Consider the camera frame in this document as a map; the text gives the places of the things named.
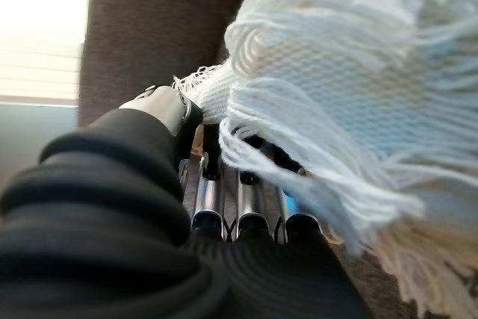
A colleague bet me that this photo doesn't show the left robot hand black silver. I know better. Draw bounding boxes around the left robot hand black silver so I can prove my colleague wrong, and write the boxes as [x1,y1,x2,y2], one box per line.
[0,85,370,319]

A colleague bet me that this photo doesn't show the white fringed cushion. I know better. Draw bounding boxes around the white fringed cushion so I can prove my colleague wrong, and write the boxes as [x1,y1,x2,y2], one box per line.
[173,0,478,319]

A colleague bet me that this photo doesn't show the grey fabric armchair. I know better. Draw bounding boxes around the grey fabric armchair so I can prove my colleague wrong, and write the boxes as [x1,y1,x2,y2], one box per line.
[78,0,430,319]

